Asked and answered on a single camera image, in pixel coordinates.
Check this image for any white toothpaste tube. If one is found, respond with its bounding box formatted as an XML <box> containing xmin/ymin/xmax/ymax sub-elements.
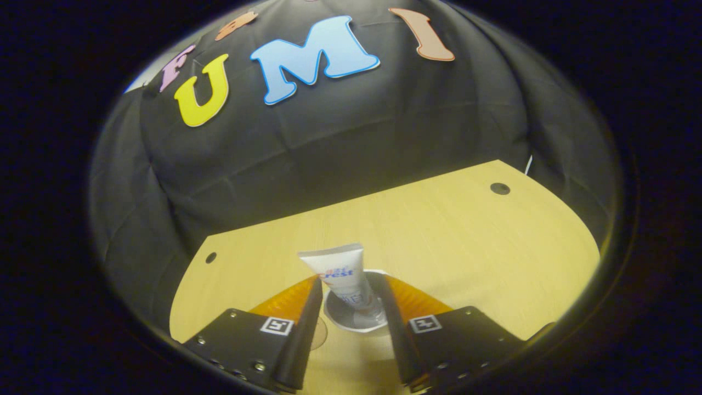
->
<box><xmin>297</xmin><ymin>243</ymin><xmax>387</xmax><ymax>324</ymax></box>

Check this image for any wooden desktop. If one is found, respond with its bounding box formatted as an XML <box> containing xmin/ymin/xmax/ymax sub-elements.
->
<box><xmin>169</xmin><ymin>159</ymin><xmax>601</xmax><ymax>395</ymax></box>

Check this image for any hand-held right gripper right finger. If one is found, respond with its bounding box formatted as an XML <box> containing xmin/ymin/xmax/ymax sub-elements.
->
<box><xmin>378</xmin><ymin>274</ymin><xmax>526</xmax><ymax>393</ymax></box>

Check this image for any black backdrop cloth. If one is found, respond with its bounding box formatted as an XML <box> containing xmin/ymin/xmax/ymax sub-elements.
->
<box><xmin>88</xmin><ymin>0</ymin><xmax>623</xmax><ymax>341</ymax></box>

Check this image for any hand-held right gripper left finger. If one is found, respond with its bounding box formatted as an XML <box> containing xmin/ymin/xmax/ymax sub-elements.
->
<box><xmin>183</xmin><ymin>276</ymin><xmax>324</xmax><ymax>393</ymax></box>

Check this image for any white cup with wooden handle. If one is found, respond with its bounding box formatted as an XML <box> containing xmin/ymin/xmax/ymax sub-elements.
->
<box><xmin>322</xmin><ymin>269</ymin><xmax>393</xmax><ymax>334</ymax></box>

